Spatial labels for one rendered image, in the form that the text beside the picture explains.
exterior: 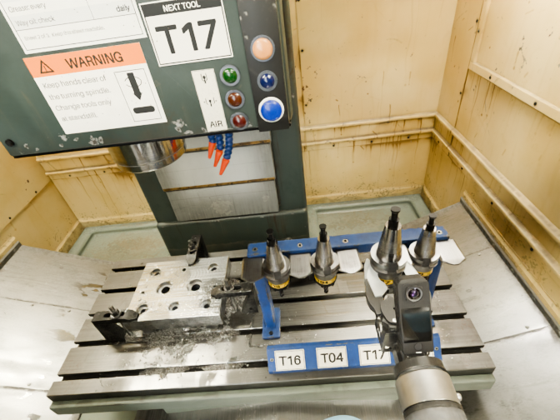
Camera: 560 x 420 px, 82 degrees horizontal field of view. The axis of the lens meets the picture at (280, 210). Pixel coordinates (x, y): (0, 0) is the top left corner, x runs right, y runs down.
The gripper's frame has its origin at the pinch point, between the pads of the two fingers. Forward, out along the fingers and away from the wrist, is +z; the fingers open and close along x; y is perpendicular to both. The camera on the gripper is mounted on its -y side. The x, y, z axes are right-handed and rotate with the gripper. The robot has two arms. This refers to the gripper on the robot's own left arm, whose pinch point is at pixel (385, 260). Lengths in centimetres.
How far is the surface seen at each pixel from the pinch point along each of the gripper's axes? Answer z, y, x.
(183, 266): 32, 33, -56
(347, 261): 8.2, 9.1, -5.5
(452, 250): 8.7, 8.8, 17.6
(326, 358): -0.3, 37.1, -11.7
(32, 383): 9, 61, -113
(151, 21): 5, -42, -31
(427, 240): 7.2, 3.3, 10.8
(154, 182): 71, 24, -74
